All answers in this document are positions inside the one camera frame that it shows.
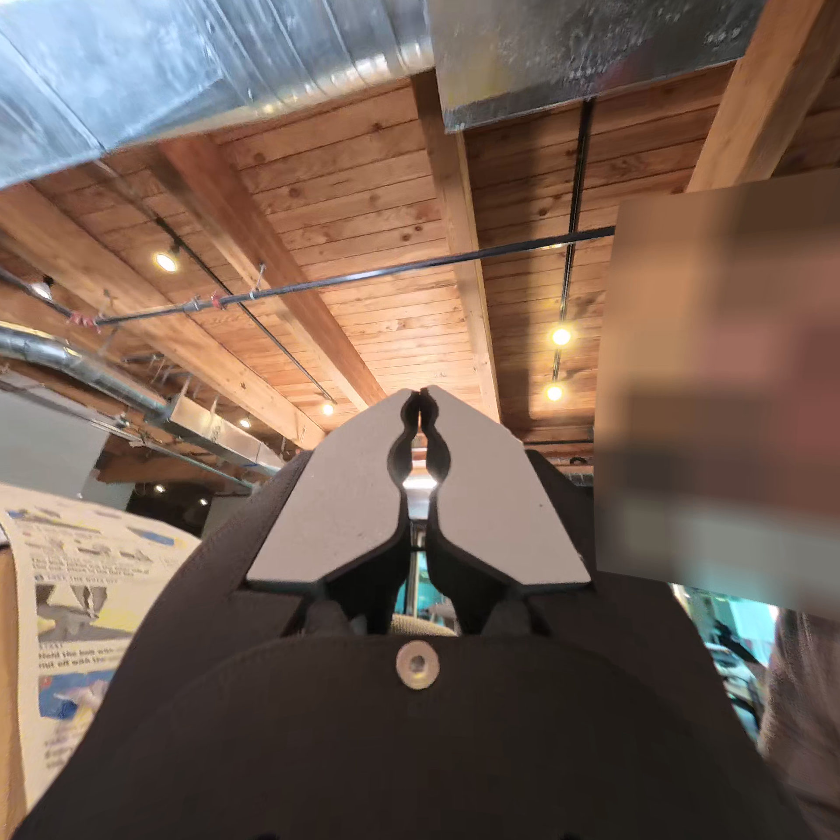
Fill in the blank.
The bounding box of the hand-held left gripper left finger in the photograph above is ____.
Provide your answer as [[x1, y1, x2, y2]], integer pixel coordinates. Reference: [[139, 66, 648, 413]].
[[246, 388, 421, 632]]

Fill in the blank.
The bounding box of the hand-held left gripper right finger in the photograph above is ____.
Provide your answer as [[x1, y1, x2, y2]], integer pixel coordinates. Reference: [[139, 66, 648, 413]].
[[419, 385, 592, 635]]

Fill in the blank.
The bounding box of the black light track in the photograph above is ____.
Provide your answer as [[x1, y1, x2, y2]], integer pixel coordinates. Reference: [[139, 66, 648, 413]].
[[550, 98, 595, 388], [156, 217, 338, 406]]

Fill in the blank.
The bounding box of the black ceiling pipe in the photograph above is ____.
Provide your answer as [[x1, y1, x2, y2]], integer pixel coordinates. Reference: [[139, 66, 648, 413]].
[[95, 226, 618, 328]]

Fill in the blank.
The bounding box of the printed instruction sheet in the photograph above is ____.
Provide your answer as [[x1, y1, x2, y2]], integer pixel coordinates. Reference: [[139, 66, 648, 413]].
[[0, 486, 202, 815]]

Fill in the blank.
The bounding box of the wooden book stand white base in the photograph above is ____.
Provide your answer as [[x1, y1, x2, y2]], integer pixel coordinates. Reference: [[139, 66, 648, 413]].
[[0, 545, 30, 840]]

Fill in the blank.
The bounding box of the person's grey sweater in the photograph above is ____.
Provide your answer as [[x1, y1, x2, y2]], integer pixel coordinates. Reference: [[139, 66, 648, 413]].
[[756, 609, 840, 840]]

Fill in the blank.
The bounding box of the round metal duct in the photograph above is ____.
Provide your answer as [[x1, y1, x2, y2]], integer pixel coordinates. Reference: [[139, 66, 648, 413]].
[[0, 322, 284, 480]]

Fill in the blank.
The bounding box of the square metal duct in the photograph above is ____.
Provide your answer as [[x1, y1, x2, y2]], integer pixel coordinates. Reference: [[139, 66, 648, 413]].
[[427, 0, 769, 134]]

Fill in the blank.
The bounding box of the large rectangular metal duct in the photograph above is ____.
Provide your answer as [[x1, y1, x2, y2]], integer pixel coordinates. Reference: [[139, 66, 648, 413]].
[[0, 0, 435, 191]]

